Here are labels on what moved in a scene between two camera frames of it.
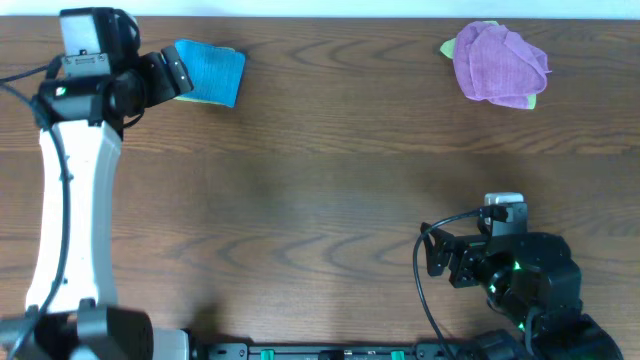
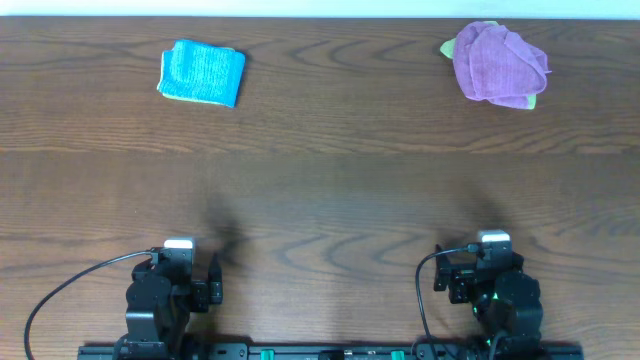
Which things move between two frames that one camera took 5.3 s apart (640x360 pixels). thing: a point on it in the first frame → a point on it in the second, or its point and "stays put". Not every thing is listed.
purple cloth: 494,64 stays put
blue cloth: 215,72 stays put
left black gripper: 171,78 → 212,290
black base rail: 342,350 stays put
